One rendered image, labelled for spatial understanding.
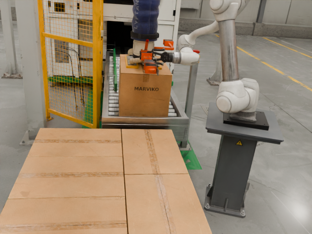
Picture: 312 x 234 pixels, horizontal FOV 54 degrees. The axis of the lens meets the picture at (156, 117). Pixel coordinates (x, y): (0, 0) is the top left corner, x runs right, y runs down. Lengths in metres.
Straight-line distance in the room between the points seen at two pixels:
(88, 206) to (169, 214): 0.41
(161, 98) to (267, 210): 1.24
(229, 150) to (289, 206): 0.82
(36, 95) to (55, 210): 1.72
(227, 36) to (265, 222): 1.43
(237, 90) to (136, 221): 1.00
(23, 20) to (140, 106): 1.29
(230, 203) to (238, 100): 0.90
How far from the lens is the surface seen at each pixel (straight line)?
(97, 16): 2.97
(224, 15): 1.98
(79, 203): 1.67
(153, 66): 2.01
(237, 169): 2.35
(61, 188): 1.78
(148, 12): 2.48
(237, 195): 2.48
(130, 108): 2.45
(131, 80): 2.37
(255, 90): 2.16
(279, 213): 2.73
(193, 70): 2.95
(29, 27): 3.01
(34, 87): 3.14
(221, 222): 2.47
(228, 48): 1.99
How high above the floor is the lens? 1.62
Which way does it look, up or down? 24 degrees down
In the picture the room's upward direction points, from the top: 5 degrees clockwise
